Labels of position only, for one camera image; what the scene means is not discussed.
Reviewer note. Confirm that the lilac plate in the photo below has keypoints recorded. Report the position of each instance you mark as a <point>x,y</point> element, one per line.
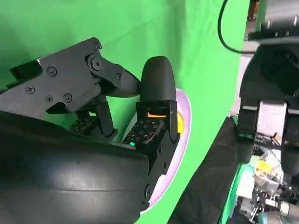
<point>181,145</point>

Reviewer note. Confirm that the green table cloth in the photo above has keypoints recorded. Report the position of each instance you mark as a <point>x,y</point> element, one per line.
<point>163,28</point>

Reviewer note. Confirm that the grey metal workshop machine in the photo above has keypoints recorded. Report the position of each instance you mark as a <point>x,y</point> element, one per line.
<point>268,205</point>

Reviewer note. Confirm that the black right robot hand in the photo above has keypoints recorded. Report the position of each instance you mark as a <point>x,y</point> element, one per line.
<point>70,175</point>

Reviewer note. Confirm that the black backdrop cloth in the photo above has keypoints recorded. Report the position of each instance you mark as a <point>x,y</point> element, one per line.
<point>205,175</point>

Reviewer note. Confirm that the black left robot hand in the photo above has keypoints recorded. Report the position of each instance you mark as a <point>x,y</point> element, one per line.
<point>268,74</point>

